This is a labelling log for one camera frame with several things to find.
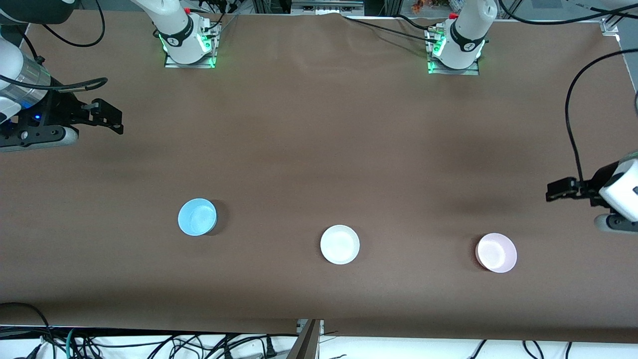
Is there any pink bowl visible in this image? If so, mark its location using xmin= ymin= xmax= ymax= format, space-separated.
xmin=475 ymin=232 xmax=518 ymax=274

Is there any blue bowl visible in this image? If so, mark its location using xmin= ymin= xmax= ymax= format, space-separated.
xmin=177 ymin=198 xmax=218 ymax=237

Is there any white bowl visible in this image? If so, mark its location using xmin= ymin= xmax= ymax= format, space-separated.
xmin=320 ymin=225 xmax=360 ymax=265

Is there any brown table cover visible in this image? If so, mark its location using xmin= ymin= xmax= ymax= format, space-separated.
xmin=0 ymin=10 xmax=638 ymax=345

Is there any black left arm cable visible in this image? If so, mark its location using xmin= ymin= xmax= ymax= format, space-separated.
xmin=498 ymin=0 xmax=638 ymax=183

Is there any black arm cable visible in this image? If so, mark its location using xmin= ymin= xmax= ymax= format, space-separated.
xmin=0 ymin=0 xmax=109 ymax=93
xmin=498 ymin=0 xmax=638 ymax=183

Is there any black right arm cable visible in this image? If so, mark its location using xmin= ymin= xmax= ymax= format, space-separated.
xmin=0 ymin=0 xmax=109 ymax=93

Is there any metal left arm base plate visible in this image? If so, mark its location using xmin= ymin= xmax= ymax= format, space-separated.
xmin=426 ymin=26 xmax=480 ymax=76

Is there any thick black floor cable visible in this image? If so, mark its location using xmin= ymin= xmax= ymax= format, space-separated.
xmin=0 ymin=302 xmax=56 ymax=359

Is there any black base supply cable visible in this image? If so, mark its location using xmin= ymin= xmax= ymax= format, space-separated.
xmin=342 ymin=14 xmax=438 ymax=44

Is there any aluminium profile rail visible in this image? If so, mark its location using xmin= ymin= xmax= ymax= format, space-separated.
xmin=291 ymin=0 xmax=365 ymax=15

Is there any aluminium frame post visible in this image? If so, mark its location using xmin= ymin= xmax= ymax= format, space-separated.
xmin=286 ymin=319 xmax=324 ymax=359

